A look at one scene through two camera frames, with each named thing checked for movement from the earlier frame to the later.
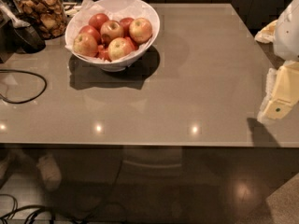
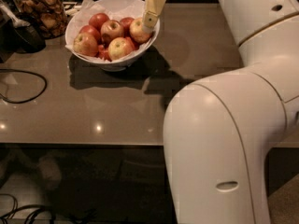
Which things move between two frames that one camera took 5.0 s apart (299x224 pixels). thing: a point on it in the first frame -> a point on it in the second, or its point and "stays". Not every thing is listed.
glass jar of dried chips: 43,6 stays
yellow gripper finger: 281,92 -> 155,0
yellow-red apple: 140,30 stays
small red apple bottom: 103,53 stays
